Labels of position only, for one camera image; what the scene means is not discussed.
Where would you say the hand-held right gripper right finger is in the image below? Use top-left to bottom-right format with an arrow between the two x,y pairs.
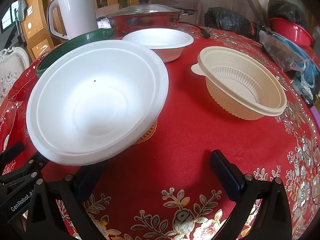
209,149 -> 293,240

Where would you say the steel pot with glass lid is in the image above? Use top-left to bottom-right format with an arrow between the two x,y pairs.
96,0 -> 194,37

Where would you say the dark framed window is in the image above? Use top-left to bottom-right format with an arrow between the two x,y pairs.
0,0 -> 19,33

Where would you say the dark green bowl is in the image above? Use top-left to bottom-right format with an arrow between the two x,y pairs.
35,29 -> 115,78

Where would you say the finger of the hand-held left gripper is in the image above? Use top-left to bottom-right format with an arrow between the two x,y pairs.
0,152 -> 50,188
0,141 -> 25,167

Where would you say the red glossy plastic object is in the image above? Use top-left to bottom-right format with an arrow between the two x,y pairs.
0,104 -> 18,153

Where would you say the white plate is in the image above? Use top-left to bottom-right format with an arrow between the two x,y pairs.
26,39 -> 170,167
122,28 -> 194,63

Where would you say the clear plastic bag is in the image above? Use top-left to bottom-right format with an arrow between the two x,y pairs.
259,29 -> 307,72

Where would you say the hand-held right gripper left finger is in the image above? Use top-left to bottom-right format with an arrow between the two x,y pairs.
26,164 -> 107,240

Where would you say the red plastic basin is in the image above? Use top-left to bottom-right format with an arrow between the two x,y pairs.
269,17 -> 314,47

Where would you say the black plastic bag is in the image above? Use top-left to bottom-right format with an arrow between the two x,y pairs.
204,7 -> 258,39
267,0 -> 312,24

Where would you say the white carved chair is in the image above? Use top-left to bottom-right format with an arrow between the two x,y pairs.
0,47 -> 30,103

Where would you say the white electric kettle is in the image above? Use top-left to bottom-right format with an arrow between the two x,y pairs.
47,0 -> 98,40

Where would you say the red floral tablecloth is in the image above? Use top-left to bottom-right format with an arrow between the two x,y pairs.
0,21 -> 320,240

